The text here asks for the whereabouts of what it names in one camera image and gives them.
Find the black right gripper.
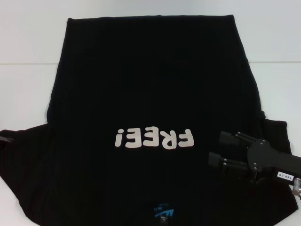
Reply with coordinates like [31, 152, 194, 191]
[208, 131, 301, 184]

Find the silver right arm cable connector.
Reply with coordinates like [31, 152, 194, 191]
[291, 178, 301, 196]

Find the black shirt with FREE print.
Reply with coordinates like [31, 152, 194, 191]
[0, 14, 301, 226]

